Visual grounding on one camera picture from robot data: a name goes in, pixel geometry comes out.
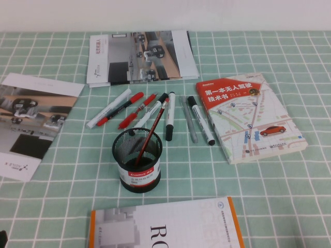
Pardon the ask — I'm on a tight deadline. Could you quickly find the grey transparent pen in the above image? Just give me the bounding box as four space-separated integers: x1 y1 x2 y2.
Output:
180 97 199 144

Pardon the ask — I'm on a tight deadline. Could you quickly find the green checked tablecloth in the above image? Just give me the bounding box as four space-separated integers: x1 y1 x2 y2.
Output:
0 30 331 248

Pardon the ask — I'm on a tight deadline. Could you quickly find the robot photo brochure stack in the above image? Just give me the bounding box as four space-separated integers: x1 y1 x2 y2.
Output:
86 30 200 89

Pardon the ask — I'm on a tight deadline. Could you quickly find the white marker black cap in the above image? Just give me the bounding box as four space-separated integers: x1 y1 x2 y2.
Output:
164 91 177 142
187 96 216 146
133 92 170 129

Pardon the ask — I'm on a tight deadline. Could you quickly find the all white pen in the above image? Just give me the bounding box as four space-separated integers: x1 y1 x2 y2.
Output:
86 89 132 129

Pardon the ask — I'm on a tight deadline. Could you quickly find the black mesh pen holder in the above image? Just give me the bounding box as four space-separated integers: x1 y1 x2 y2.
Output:
112 128 163 193

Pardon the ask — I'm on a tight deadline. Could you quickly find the single robot photo brochure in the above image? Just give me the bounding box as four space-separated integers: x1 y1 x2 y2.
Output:
0 72 86 183

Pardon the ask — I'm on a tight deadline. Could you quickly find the black pen red cap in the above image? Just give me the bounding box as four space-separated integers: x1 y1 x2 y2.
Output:
96 91 145 127

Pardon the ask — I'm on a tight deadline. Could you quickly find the red gel pen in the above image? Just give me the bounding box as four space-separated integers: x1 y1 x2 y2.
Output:
118 92 158 130

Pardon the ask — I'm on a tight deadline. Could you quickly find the red wooden pencil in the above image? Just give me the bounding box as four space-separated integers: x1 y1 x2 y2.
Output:
134 101 167 166

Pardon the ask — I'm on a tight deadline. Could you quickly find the red car map book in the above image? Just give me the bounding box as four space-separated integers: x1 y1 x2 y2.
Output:
195 72 308 165

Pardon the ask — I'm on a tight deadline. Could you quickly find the orange spine white book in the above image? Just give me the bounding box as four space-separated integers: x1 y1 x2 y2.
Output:
87 196 246 248

